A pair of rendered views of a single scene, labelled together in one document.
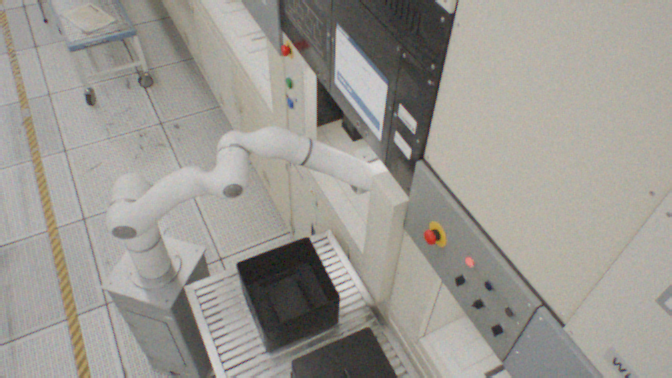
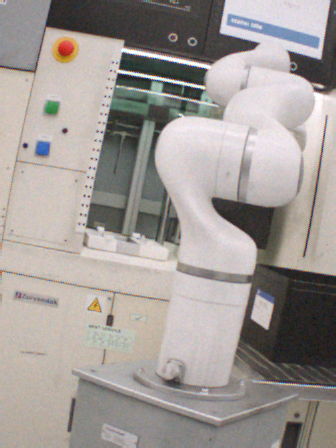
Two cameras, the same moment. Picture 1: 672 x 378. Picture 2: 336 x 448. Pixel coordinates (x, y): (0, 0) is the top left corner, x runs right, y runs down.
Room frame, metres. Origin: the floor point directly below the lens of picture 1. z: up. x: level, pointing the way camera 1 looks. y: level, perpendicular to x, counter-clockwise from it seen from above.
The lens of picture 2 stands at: (0.79, 1.92, 1.08)
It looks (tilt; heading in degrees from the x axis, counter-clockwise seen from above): 3 degrees down; 286
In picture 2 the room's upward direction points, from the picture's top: 11 degrees clockwise
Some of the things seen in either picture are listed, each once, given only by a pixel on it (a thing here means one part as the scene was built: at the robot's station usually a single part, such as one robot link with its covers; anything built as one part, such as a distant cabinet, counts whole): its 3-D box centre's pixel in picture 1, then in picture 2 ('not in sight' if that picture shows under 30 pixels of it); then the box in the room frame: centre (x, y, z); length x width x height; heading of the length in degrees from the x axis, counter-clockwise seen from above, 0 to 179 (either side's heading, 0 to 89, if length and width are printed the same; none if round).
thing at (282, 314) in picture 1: (288, 292); (318, 317); (0.93, 0.15, 0.85); 0.28 x 0.28 x 0.17; 27
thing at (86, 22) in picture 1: (88, 16); not in sight; (3.14, 1.64, 0.47); 0.31 x 0.23 x 0.02; 50
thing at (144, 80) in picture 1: (98, 31); not in sight; (3.31, 1.70, 0.24); 0.97 x 0.52 x 0.48; 31
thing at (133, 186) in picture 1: (135, 210); (208, 195); (1.11, 0.67, 1.07); 0.19 x 0.12 x 0.24; 7
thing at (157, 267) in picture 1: (149, 253); (202, 332); (1.07, 0.66, 0.85); 0.19 x 0.19 x 0.18
